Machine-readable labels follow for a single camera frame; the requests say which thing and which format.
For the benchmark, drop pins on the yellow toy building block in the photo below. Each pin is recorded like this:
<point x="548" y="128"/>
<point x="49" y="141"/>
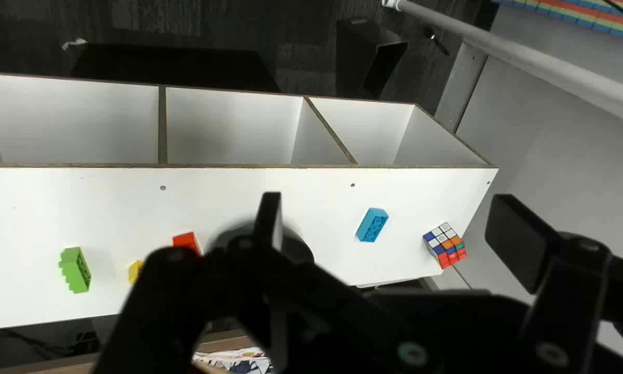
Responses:
<point x="136" y="271"/>

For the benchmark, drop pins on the Rubik's cube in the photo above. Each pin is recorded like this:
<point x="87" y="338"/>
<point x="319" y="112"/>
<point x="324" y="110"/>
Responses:
<point x="446" y="247"/>

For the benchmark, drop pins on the magazine papers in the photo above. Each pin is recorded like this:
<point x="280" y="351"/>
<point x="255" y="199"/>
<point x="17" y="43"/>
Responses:
<point x="236" y="360"/>

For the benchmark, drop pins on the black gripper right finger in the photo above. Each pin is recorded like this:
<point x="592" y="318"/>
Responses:
<point x="567" y="292"/>

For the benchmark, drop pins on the green toy building block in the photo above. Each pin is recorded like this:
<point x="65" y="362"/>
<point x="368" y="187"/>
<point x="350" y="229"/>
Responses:
<point x="76" y="270"/>

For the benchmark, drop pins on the blue toy building block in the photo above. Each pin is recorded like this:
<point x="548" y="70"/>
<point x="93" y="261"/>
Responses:
<point x="372" y="226"/>

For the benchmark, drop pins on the white metal pole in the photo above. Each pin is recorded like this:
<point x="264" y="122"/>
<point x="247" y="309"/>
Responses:
<point x="532" y="59"/>

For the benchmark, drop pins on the white shelf unit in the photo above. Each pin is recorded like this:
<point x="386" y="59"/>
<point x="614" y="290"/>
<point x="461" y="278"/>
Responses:
<point x="366" y="147"/>

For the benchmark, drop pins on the colourful striped wall panel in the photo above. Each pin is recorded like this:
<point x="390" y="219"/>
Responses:
<point x="588" y="17"/>

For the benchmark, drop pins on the red toy building block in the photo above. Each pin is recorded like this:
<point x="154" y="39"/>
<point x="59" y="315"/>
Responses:
<point x="185" y="243"/>

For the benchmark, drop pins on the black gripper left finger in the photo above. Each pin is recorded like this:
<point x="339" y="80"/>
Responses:
<point x="168" y="299"/>

